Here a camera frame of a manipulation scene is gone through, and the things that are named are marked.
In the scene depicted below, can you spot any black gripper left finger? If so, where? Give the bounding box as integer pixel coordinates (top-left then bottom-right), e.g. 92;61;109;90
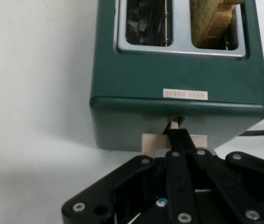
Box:
61;128;196;224

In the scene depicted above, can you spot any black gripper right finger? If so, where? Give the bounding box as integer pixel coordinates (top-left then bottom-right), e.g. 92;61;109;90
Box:
178;128;264;224

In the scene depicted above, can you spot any beige toaster lever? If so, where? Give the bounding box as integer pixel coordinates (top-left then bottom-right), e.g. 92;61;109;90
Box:
141;118;208;156

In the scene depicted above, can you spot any dark green two-slot toaster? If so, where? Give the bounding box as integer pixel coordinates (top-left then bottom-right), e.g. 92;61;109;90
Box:
89;0;264;155

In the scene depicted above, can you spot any toast slice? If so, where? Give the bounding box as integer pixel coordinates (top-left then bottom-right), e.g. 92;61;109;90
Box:
189;0;243;49

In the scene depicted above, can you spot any black toaster power cable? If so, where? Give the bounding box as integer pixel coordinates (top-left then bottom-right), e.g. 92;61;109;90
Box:
241;130;264;136

